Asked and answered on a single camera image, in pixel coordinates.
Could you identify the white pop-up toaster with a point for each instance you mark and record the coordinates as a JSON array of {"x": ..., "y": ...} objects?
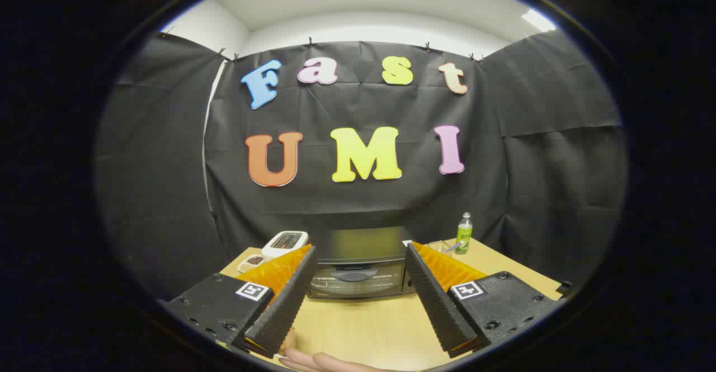
[{"x": 274, "y": 246}]

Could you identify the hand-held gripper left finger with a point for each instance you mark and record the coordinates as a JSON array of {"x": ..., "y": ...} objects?
[{"x": 285, "y": 305}]

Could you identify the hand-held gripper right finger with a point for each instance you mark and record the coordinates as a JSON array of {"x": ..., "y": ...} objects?
[{"x": 439, "y": 305}]

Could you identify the black toaster oven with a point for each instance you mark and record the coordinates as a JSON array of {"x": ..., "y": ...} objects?
[{"x": 358, "y": 249}]

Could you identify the green plastic bottle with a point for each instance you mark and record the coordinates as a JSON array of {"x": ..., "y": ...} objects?
[{"x": 464, "y": 235}]

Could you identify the clear glass cup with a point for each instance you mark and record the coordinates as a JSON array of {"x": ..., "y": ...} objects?
[{"x": 439, "y": 247}]

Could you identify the small white spice dish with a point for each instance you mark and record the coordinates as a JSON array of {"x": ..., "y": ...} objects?
[{"x": 251, "y": 261}]

